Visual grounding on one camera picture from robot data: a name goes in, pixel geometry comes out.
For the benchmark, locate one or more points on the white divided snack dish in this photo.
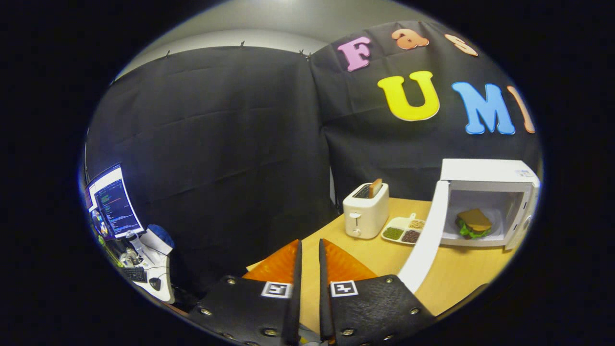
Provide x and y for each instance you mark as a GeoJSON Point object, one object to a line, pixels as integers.
{"type": "Point", "coordinates": [399, 225]}

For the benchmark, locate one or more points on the black computer mouse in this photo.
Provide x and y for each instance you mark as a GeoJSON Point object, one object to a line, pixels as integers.
{"type": "Point", "coordinates": [154, 284]}

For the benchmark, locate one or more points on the white toaster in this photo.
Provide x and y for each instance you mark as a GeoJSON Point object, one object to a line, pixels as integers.
{"type": "Point", "coordinates": [365, 216]}

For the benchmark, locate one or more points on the sandwich with green lettuce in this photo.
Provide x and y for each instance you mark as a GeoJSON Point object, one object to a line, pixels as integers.
{"type": "Point", "coordinates": [474, 220]}

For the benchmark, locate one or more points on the computer monitor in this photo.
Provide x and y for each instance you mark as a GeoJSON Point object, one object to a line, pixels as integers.
{"type": "Point", "coordinates": [115, 206]}

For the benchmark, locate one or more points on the black keyboard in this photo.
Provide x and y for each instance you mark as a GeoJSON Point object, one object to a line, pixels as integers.
{"type": "Point", "coordinates": [134, 274]}

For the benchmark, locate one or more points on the white microwave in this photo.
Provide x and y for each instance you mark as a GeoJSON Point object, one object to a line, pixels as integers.
{"type": "Point", "coordinates": [480, 170]}

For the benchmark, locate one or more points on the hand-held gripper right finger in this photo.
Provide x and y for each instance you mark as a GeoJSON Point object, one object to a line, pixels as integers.
{"type": "Point", "coordinates": [325, 307]}

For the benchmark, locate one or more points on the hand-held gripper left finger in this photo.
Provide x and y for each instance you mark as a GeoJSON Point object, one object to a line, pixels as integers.
{"type": "Point", "coordinates": [294, 307]}

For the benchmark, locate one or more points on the brown toast slice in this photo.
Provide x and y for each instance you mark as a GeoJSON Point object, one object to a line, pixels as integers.
{"type": "Point", "coordinates": [375, 187]}

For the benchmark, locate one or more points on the white side desk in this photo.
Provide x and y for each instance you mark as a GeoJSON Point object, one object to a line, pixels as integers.
{"type": "Point", "coordinates": [166, 290]}

